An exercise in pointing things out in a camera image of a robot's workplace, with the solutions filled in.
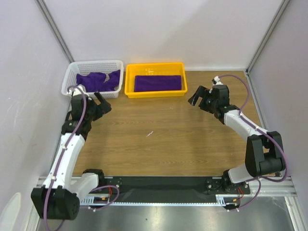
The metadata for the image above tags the purple towel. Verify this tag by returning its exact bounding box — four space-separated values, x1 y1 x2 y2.
134 75 182 92
76 70 120 92

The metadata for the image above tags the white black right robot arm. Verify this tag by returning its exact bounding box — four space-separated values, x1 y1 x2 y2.
188 85 287 193

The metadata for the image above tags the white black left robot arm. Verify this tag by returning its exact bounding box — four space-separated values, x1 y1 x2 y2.
31 92 112 220

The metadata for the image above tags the purple towel in basket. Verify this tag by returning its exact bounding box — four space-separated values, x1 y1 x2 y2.
76 70 120 92

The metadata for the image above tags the yellow plastic tray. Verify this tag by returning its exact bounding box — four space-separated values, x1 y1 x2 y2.
125 62 188 99

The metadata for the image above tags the white perforated plastic basket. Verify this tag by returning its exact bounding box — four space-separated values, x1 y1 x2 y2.
61 60 124 99

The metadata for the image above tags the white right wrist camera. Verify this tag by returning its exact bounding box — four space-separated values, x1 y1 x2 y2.
212 76 223 86

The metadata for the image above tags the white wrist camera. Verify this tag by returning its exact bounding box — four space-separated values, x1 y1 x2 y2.
212 76 223 86
66 85 87 97

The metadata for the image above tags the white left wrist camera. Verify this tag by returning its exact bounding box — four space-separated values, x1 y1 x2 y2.
66 85 87 97

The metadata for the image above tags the white slotted cable duct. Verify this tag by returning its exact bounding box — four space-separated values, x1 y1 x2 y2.
80 194 239 207

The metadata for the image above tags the aluminium frame rail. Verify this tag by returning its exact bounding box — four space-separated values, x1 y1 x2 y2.
36 176 297 197

